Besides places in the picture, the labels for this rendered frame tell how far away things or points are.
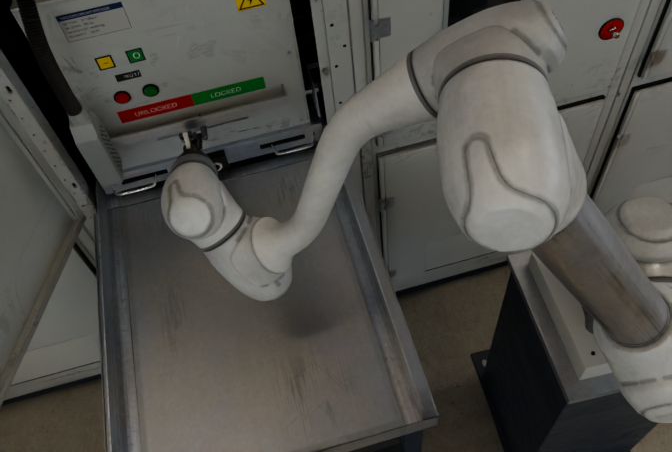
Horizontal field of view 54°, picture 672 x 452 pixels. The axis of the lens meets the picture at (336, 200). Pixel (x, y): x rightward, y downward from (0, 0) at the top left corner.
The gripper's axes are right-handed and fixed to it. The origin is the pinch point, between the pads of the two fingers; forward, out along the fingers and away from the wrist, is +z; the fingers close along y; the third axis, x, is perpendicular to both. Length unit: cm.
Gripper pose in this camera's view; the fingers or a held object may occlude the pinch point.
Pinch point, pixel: (194, 142)
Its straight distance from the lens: 146.1
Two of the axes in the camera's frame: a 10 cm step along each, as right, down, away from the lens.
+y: 2.0, 8.9, 4.1
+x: 9.6, -2.6, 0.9
